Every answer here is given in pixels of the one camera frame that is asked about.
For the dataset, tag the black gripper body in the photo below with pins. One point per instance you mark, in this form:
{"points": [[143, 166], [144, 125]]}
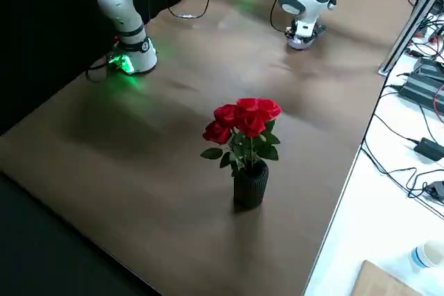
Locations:
{"points": [[307, 35]]}

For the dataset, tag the purple plastic bowl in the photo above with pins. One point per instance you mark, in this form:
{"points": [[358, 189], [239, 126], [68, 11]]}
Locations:
{"points": [[301, 44]]}

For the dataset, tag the red artificial roses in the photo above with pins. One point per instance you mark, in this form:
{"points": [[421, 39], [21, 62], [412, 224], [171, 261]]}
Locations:
{"points": [[243, 115]]}

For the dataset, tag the black ribbed vase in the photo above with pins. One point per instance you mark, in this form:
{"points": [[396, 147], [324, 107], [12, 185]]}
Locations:
{"points": [[250, 188]]}

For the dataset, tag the small black power adapter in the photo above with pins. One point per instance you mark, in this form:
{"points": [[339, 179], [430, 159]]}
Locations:
{"points": [[430, 148]]}

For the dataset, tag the white paper cup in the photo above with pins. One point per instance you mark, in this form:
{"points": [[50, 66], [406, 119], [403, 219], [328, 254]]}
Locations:
{"points": [[428, 254]]}

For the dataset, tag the wooden board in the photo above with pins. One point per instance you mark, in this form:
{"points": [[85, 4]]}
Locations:
{"points": [[381, 282]]}

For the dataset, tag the aluminium profile post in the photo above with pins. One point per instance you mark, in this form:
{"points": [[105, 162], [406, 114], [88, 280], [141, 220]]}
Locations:
{"points": [[402, 32]]}

